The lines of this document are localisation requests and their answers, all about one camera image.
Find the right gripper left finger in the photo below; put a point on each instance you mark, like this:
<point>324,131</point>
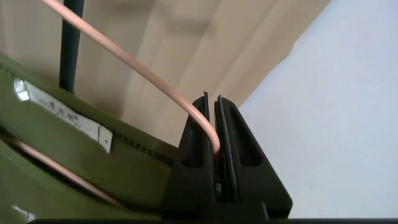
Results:
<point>189,180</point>

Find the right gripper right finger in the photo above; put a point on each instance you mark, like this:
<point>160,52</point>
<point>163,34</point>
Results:
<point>255,180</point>

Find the pink clothes hanger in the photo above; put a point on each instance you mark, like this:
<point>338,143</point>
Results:
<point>140,67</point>

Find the green garment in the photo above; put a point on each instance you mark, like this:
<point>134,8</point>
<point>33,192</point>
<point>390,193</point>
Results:
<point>62,149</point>

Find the black clothes rack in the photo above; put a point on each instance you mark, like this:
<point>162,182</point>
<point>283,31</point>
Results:
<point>71,46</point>

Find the beige curtain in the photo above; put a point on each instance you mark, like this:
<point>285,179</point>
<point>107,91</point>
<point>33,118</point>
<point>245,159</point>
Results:
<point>186,46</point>

